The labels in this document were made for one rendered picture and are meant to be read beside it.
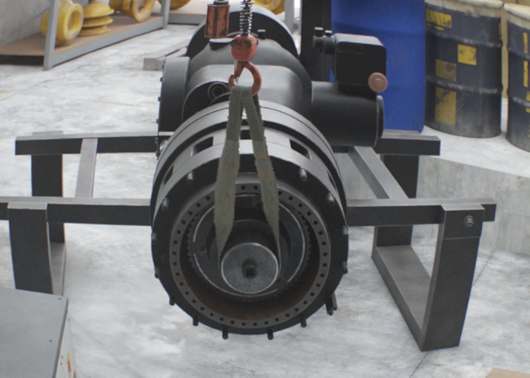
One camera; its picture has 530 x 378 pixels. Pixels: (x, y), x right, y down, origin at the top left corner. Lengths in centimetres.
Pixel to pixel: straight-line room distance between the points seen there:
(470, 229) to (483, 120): 194
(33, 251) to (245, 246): 134
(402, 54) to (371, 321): 164
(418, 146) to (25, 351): 307
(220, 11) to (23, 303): 100
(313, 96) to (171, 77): 55
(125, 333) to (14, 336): 199
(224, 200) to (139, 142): 205
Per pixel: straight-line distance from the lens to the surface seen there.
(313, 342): 420
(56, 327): 229
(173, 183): 275
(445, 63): 573
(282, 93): 364
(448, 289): 403
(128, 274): 479
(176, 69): 407
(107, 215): 378
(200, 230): 280
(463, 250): 398
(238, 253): 266
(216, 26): 277
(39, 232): 375
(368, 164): 438
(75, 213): 379
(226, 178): 262
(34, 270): 382
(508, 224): 528
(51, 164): 478
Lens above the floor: 186
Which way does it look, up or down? 18 degrees down
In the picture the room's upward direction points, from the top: 3 degrees clockwise
